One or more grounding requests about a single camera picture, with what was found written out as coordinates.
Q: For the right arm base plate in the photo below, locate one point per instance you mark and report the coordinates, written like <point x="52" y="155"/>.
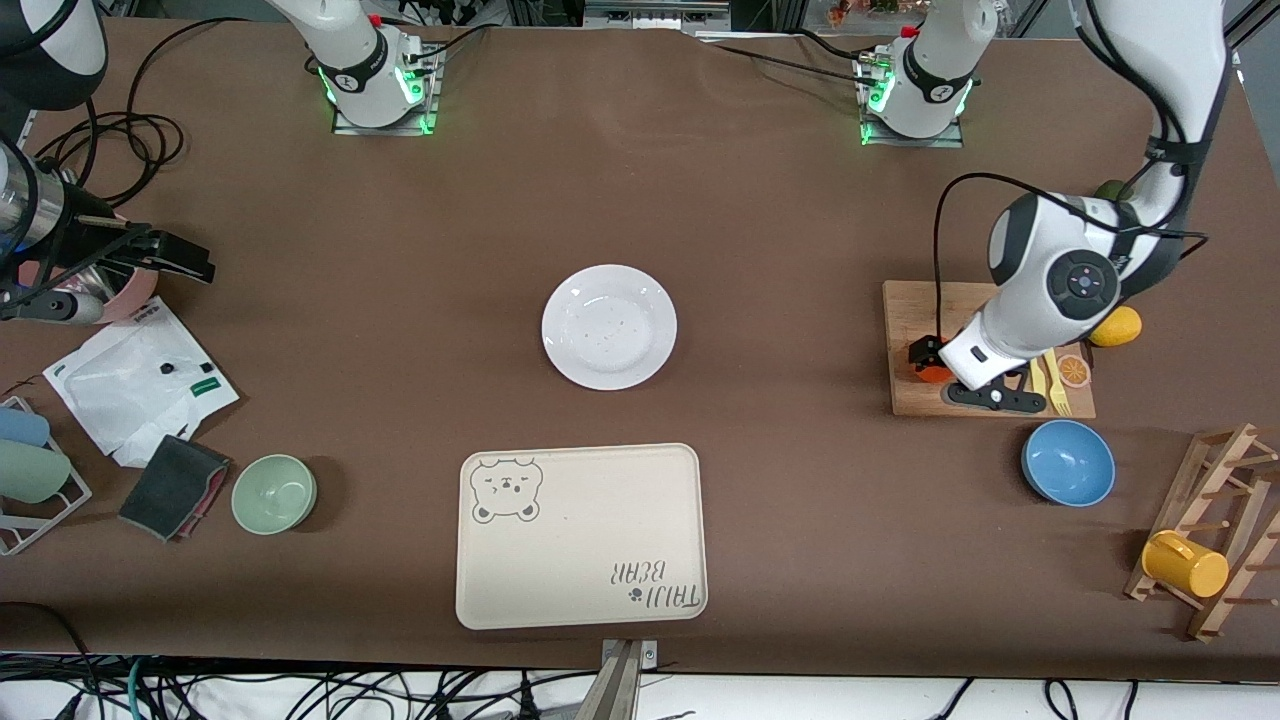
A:
<point x="428" y="100"/>

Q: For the cream bear print tray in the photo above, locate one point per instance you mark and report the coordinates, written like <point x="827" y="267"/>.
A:
<point x="580" y="540"/>

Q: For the pink bowl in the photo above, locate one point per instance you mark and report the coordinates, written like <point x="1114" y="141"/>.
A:
<point x="138" y="295"/>

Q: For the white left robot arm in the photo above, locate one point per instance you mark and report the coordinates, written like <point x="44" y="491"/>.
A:
<point x="1040" y="230"/>

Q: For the blue bowl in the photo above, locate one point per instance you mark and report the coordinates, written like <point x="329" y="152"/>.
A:
<point x="1068" y="462"/>

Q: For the white plastic bag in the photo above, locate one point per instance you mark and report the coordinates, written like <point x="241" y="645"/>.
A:
<point x="130" y="385"/>

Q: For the yellow plastic fork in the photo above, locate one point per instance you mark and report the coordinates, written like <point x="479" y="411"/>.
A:
<point x="1058" y="395"/>

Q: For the pale green bowl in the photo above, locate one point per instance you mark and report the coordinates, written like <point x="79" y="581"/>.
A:
<point x="274" y="495"/>

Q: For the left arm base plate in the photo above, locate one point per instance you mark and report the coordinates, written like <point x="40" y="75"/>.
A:
<point x="870" y="135"/>

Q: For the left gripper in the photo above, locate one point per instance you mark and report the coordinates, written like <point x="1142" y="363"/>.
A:
<point x="923" y="352"/>

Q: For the white round plate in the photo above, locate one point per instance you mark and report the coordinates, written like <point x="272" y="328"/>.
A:
<point x="610" y="330"/>

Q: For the yellow mug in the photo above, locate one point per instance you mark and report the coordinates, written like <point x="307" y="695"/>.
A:
<point x="1185" y="565"/>

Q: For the wooden cutting board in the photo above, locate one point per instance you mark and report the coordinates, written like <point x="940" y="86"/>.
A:
<point x="915" y="320"/>

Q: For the toy orange slice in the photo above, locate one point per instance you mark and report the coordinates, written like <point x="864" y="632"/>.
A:
<point x="1075" y="371"/>

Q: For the pale green cup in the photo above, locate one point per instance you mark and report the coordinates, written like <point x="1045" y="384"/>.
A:
<point x="30" y="472"/>

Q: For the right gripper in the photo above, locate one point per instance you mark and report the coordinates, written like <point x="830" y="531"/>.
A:
<point x="92" y="243"/>

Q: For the dark green avocado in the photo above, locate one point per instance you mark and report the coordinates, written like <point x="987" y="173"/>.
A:
<point x="1112" y="190"/>

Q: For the aluminium frame rail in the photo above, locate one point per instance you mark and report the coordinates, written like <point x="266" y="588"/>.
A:
<point x="650" y="12"/>

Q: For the orange fruit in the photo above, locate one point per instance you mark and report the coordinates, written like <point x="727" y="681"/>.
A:
<point x="935" y="376"/>

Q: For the dark grey folded cloth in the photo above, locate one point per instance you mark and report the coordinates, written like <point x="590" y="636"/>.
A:
<point x="170" y="485"/>

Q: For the light blue cup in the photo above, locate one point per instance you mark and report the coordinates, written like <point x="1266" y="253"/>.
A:
<point x="22" y="428"/>

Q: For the yellow lemon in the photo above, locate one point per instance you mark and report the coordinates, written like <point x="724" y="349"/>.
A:
<point x="1118" y="328"/>

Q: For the metal table bracket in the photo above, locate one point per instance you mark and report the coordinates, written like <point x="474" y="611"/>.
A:
<point x="622" y="690"/>

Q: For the wooden mug rack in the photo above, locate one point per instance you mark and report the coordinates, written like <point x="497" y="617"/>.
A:
<point x="1235" y="540"/>

